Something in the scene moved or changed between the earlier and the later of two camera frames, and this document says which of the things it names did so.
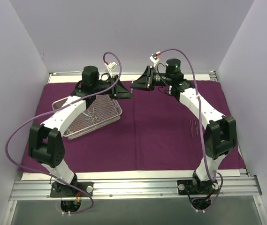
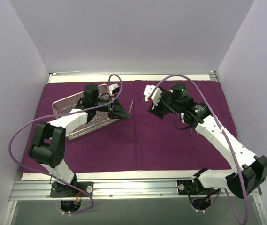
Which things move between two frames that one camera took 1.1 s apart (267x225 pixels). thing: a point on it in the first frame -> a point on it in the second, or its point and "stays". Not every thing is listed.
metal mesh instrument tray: (104, 111) stays
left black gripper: (116, 86) -> (112, 108)
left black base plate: (58, 190) stays
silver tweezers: (132, 80) -> (131, 107)
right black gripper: (150, 77) -> (156, 110)
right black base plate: (191, 187) stays
